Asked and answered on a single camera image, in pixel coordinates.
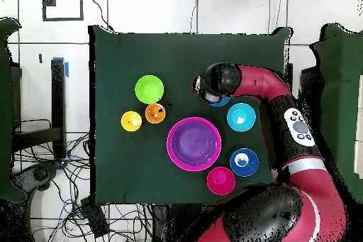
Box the blue tape piece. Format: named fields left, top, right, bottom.
left=52, top=57, right=69, bottom=79

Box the small red-pink bowl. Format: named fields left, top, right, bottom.
left=206, top=166, right=236, bottom=197

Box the orange cup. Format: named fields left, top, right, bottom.
left=145, top=103, right=167, bottom=124

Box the dark green side tablecloth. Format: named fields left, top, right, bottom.
left=307, top=23, right=363, bottom=204
left=0, top=17, right=28, bottom=204

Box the black box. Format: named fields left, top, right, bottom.
left=80, top=196, right=111, bottom=238

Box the blue ringed flat-bottom bowl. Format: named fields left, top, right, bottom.
left=209, top=97, right=231, bottom=109

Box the dark blue bowl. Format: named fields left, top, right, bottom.
left=229, top=148, right=259, bottom=177

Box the cyan bowl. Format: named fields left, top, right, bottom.
left=226, top=102, right=257, bottom=133

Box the black stand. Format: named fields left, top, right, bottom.
left=284, top=62, right=294, bottom=91
left=11, top=58, right=67, bottom=160

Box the yellow cup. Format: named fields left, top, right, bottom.
left=121, top=110, right=143, bottom=133

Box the grey chair base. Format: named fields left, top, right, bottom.
left=11, top=162, right=60, bottom=192

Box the green bowl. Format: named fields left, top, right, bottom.
left=134, top=75, right=164, bottom=104

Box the purple bowl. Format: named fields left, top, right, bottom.
left=171, top=121, right=218, bottom=167

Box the large pink bowl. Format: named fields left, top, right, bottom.
left=166, top=116, right=223, bottom=172

